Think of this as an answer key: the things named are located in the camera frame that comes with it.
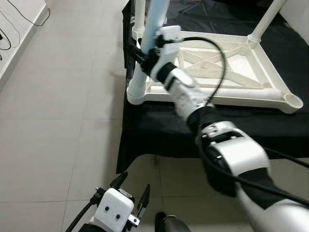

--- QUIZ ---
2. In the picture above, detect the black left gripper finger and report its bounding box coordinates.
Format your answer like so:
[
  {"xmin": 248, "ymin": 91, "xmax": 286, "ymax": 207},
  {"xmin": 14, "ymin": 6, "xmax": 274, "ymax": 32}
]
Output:
[
  {"xmin": 110, "ymin": 171, "xmax": 129, "ymax": 190},
  {"xmin": 137, "ymin": 184, "xmax": 152, "ymax": 216}
]

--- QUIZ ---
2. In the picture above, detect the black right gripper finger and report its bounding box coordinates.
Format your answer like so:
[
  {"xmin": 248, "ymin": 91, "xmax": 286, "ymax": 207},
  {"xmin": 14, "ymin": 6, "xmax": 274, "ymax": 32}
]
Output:
[{"xmin": 126, "ymin": 41, "xmax": 148, "ymax": 64}]

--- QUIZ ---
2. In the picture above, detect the white plastic table leg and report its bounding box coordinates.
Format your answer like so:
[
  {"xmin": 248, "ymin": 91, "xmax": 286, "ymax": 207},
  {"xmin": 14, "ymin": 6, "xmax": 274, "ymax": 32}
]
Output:
[
  {"xmin": 249, "ymin": 0, "xmax": 288, "ymax": 44},
  {"xmin": 133, "ymin": 0, "xmax": 147, "ymax": 39},
  {"xmin": 133, "ymin": 0, "xmax": 170, "ymax": 95},
  {"xmin": 147, "ymin": 83, "xmax": 288, "ymax": 103}
]

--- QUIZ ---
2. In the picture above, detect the black right robot foot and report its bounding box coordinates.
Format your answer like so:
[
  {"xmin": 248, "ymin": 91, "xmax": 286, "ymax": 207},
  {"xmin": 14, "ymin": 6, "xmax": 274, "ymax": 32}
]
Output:
[{"xmin": 154, "ymin": 212, "xmax": 191, "ymax": 232}]

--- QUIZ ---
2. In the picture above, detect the black tablecloth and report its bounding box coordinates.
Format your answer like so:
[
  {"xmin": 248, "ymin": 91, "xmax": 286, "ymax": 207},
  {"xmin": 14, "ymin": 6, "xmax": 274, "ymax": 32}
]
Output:
[{"xmin": 116, "ymin": 0, "xmax": 309, "ymax": 174}]

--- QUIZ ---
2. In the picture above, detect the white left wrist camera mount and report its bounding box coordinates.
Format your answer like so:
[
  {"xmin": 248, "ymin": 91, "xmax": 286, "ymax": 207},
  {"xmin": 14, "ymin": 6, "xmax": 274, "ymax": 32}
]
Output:
[{"xmin": 92, "ymin": 188, "xmax": 135, "ymax": 230}]

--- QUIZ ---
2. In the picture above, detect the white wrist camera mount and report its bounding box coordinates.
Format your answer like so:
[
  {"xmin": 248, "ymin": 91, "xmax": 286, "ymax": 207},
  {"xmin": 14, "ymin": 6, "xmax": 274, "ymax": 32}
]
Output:
[
  {"xmin": 92, "ymin": 188, "xmax": 135, "ymax": 230},
  {"xmin": 150, "ymin": 25, "xmax": 183, "ymax": 80}
]

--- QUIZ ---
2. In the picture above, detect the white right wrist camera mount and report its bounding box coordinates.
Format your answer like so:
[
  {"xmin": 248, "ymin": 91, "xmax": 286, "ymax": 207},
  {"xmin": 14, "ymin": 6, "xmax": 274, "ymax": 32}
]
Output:
[{"xmin": 150, "ymin": 25, "xmax": 183, "ymax": 80}]

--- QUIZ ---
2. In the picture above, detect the black wall cable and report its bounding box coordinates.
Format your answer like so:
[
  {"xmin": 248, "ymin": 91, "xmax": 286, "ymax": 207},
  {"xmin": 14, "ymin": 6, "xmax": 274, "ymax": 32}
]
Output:
[{"xmin": 7, "ymin": 0, "xmax": 51, "ymax": 27}]

